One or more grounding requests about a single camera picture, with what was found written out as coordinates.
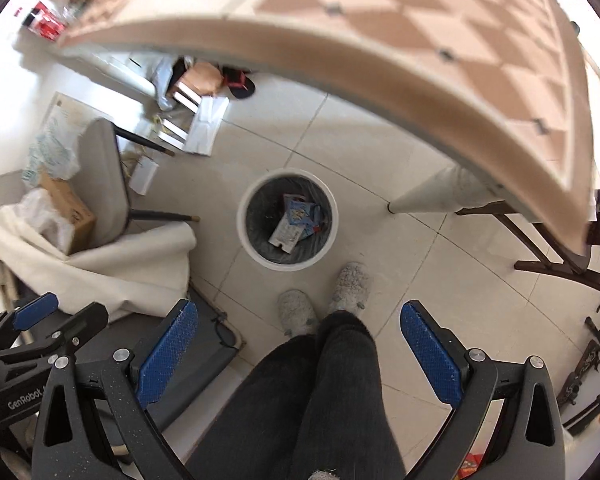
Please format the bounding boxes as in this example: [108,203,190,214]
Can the dark wooden bench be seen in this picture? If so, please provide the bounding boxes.
[454,199,600,302]

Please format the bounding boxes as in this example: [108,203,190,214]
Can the white cloth sheet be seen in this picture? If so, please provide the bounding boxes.
[0,206,197,320]

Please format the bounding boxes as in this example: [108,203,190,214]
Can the blue white wrapper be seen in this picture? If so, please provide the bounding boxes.
[284,194,325,240]

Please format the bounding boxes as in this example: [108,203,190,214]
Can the white trash bin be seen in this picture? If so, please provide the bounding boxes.
[236,168,339,272]

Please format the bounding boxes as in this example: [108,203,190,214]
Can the white printed box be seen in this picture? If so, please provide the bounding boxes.
[268,214,304,254]

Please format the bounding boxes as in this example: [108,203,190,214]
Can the left black trouser leg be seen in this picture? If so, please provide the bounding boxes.
[186,335,317,480]

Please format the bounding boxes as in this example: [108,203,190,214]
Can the grey slipper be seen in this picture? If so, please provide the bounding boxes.
[277,289,318,338]
[327,262,372,316]

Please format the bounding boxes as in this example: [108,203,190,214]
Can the brown cardboard box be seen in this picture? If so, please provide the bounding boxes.
[40,170,96,255]

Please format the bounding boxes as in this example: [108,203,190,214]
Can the right black trouser leg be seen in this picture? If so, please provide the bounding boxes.
[289,311,405,479]

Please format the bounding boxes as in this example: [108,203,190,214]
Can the grey chair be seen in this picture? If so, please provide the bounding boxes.
[70,118,200,248]

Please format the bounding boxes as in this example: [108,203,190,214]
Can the black trouser leg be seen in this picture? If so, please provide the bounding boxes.
[186,335,317,480]
[289,311,405,479]

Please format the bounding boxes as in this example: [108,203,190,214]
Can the left grey slipper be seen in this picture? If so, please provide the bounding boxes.
[277,289,318,338]

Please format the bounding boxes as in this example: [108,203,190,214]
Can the right grey slipper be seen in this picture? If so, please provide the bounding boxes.
[327,262,372,316]

